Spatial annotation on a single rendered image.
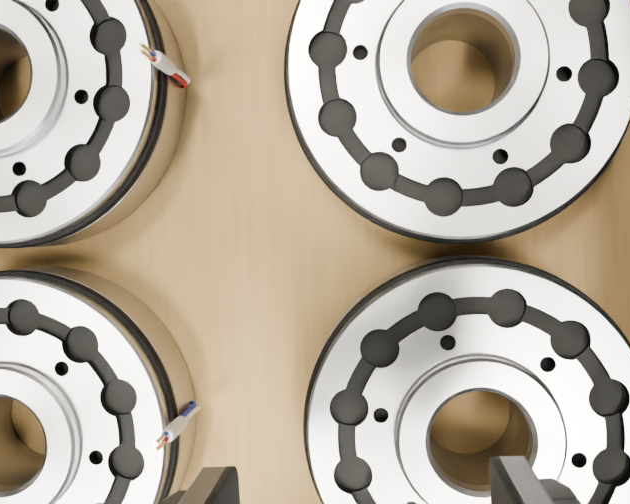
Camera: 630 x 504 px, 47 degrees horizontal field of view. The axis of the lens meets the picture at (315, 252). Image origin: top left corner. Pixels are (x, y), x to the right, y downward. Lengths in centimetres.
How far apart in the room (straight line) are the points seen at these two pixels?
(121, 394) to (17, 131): 8
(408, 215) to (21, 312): 12
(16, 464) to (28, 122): 11
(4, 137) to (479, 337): 15
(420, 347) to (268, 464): 8
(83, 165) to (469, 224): 12
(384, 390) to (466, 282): 4
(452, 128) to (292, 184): 6
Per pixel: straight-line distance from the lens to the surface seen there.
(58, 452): 24
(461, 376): 21
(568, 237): 25
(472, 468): 24
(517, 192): 22
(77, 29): 24
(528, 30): 22
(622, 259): 26
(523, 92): 21
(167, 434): 21
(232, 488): 16
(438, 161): 21
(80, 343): 23
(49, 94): 23
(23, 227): 24
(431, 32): 23
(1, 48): 27
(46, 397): 23
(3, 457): 27
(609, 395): 23
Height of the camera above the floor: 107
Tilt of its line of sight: 85 degrees down
